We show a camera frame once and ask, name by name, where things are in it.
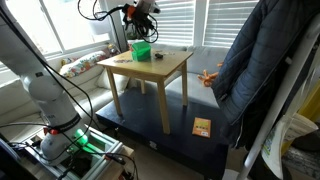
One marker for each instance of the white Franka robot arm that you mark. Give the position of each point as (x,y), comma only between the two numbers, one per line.
(43,90)

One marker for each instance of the orange booklet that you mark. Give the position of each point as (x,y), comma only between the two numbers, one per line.
(201,127)

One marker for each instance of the white clothes rack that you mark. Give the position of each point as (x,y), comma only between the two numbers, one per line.
(283,90)

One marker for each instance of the green storage box with lid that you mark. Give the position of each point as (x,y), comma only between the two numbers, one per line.
(141,51)

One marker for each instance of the white bag with green print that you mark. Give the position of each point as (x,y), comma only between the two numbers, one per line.
(275,146)

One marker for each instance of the small black tool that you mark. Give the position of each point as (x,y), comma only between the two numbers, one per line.
(158,55)

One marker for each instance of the white window blind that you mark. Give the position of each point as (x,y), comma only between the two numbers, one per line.
(226,23)
(176,23)

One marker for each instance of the orange plush toy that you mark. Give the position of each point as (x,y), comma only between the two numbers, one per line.
(208,79)

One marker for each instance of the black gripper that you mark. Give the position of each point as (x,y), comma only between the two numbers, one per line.
(143,20)

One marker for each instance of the beige cushion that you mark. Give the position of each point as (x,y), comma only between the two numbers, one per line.
(116,81)

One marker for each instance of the floral print pillow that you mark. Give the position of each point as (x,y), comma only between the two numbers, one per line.
(83,64)

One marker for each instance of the light wooden table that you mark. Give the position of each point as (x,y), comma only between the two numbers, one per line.
(156,68)

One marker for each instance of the dark blue puffer jacket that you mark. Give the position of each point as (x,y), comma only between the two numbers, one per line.
(263,60)

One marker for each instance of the dark navy low platform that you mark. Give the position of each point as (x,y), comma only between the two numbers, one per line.
(186,143)

